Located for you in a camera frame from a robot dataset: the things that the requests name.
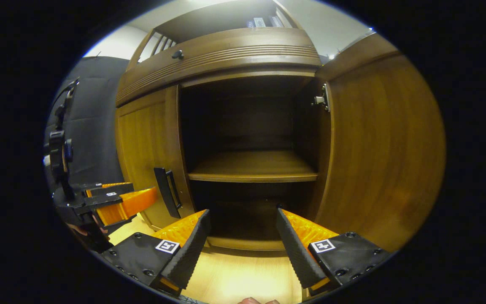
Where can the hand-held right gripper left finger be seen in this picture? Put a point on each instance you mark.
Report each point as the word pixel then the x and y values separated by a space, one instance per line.
pixel 189 253

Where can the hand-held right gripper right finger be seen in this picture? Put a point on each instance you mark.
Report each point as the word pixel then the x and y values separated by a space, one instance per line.
pixel 298 253

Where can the wooden inner shelf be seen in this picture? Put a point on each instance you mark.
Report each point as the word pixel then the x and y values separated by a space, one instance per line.
pixel 251 166

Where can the grey book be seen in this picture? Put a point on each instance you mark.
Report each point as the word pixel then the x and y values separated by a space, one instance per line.
pixel 259 22

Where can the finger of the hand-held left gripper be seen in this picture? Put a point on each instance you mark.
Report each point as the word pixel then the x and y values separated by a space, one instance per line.
pixel 108 189
pixel 133 202

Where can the wooden cabinet door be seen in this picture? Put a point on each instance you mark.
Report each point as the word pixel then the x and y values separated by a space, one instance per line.
pixel 386 147
pixel 146 139

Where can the wooden double-door shoe cabinet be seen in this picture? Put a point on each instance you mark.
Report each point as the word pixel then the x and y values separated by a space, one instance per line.
pixel 226 55

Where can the black backdrop cloth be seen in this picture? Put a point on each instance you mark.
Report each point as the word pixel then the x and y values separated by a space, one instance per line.
pixel 95 126

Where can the metal door hinge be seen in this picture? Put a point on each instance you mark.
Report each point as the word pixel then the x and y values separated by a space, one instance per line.
pixel 322 99

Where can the black drawer knob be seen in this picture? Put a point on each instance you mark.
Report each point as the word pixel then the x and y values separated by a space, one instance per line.
pixel 178 55

